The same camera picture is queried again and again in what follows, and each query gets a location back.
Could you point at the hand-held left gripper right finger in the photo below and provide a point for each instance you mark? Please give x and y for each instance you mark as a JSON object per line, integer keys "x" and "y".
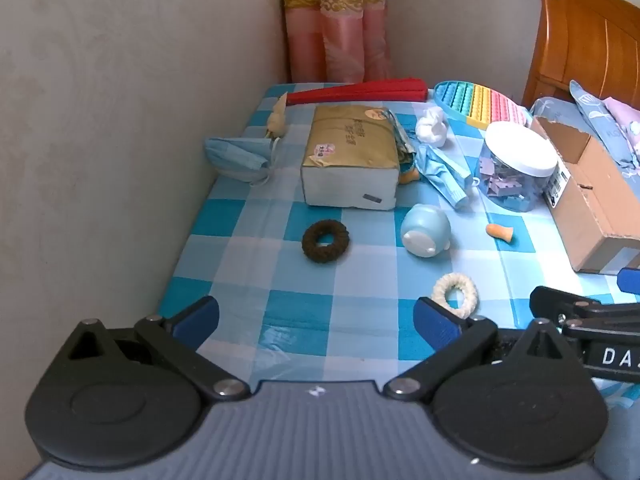
{"x": 437, "y": 322}

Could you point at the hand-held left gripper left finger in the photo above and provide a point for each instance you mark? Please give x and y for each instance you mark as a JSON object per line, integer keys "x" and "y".
{"x": 197, "y": 317}

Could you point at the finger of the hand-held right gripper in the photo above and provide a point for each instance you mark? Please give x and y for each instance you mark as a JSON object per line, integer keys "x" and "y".
{"x": 631, "y": 281}
{"x": 585, "y": 315}

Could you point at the white hair scrunchie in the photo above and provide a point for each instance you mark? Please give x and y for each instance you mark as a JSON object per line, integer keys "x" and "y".
{"x": 442, "y": 287}

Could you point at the cardboard box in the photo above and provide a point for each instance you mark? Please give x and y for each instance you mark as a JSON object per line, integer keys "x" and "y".
{"x": 595, "y": 210}

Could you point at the brown hair scrunchie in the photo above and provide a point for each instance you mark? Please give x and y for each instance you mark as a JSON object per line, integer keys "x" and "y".
{"x": 312, "y": 247}

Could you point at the blue face mask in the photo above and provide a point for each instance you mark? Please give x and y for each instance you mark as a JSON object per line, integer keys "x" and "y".
{"x": 442, "y": 172}
{"x": 235, "y": 157}

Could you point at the cream small soft toy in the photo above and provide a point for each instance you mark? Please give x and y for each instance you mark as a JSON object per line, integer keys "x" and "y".
{"x": 276, "y": 119}

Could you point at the blue checkered tablecloth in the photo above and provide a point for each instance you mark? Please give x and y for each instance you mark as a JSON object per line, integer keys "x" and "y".
{"x": 320, "y": 310}

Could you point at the purple floral quilt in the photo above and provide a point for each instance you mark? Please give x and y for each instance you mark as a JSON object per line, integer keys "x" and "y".
{"x": 625, "y": 117}

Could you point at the clear jar with white lid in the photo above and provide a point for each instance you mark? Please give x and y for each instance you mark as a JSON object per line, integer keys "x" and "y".
{"x": 520, "y": 155}

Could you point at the blue floral pillow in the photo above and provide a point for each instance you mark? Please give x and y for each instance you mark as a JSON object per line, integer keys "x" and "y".
{"x": 595, "y": 110}

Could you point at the blue bed sheet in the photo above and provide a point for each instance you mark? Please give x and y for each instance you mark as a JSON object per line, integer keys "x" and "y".
{"x": 555, "y": 109}

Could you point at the yellow tissue packet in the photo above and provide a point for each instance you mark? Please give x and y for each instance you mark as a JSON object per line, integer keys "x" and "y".
{"x": 350, "y": 155}

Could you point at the white rolled sock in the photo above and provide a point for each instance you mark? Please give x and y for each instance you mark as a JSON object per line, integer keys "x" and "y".
{"x": 432, "y": 127}

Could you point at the rainbow pop bubble toy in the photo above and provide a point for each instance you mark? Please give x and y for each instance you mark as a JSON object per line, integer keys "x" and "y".
{"x": 480, "y": 102}

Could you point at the red folded fan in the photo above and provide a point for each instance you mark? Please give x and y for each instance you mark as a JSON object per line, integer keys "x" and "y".
{"x": 360, "y": 91}

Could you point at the wooden headboard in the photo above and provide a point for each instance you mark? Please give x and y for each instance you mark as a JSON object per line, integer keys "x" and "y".
{"x": 585, "y": 35}

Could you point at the pink curtain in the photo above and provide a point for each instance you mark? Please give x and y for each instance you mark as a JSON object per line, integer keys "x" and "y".
{"x": 330, "y": 20}

